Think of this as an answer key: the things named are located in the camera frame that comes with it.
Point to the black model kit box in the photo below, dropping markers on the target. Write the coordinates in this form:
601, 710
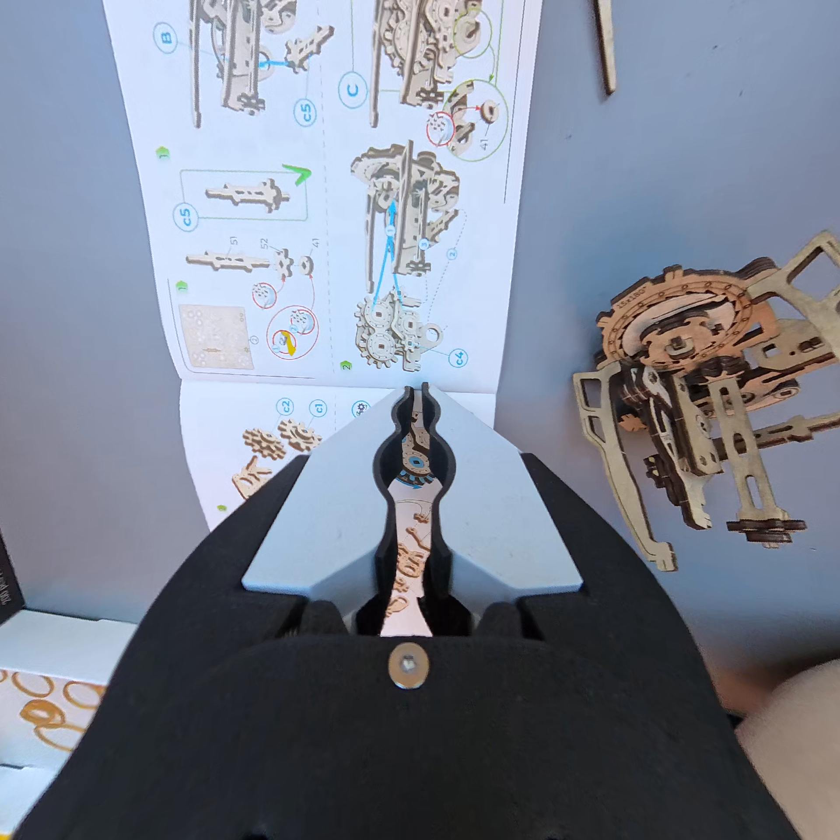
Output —
8, 577

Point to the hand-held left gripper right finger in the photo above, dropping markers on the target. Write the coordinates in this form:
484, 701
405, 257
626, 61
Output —
505, 525

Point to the thin wooden stick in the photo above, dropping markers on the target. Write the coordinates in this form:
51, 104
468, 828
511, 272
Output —
605, 46

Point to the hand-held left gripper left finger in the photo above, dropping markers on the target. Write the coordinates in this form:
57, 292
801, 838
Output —
321, 525

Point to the white cardboard box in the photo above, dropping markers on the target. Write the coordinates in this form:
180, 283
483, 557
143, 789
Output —
59, 640

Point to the white instruction booklet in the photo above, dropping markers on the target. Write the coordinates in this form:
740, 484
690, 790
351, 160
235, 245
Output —
328, 197

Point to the wooden gear model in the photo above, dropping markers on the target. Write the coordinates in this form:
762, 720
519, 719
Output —
689, 341

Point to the pile of yellow rubber bands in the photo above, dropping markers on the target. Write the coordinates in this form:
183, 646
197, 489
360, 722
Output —
39, 712

